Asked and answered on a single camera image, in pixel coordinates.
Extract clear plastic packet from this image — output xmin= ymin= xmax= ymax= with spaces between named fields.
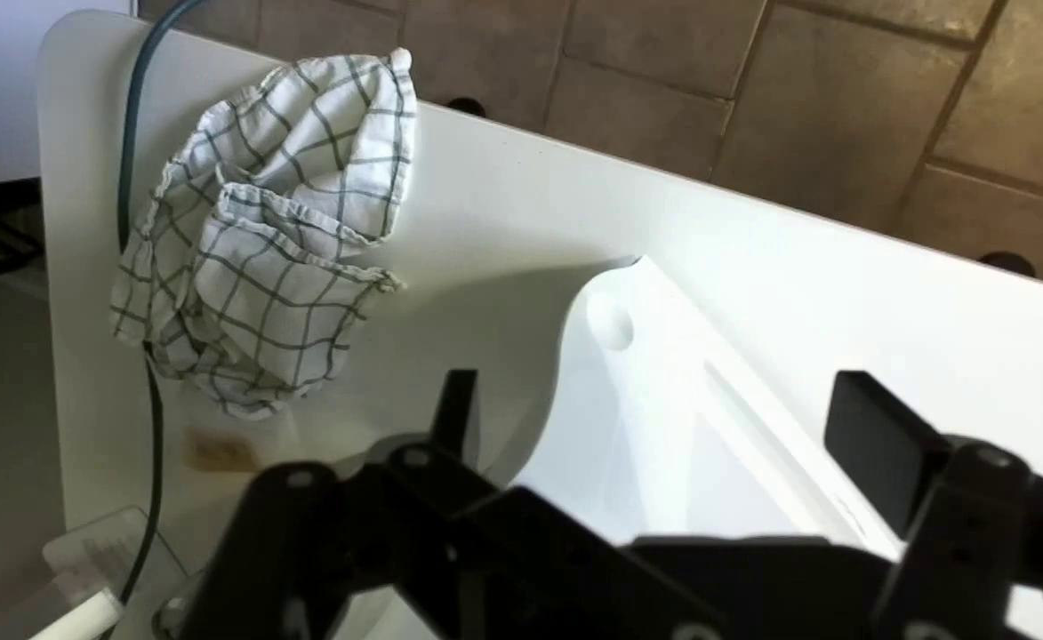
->
xmin=41 ymin=507 xmax=189 ymax=640

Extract white checkered dish cloth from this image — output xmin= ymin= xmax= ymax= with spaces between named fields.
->
xmin=110 ymin=49 xmax=418 ymax=420

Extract dark green cable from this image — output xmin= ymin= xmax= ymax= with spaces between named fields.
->
xmin=99 ymin=0 xmax=211 ymax=640

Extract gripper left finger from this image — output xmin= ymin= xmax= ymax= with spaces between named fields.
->
xmin=179 ymin=369 xmax=728 ymax=640

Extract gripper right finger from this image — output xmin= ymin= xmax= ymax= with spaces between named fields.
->
xmin=823 ymin=371 xmax=1043 ymax=640

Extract small beige sticker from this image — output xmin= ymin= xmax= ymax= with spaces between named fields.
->
xmin=185 ymin=428 xmax=258 ymax=473

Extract white plastic tube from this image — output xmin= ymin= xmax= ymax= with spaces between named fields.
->
xmin=28 ymin=588 xmax=124 ymax=640

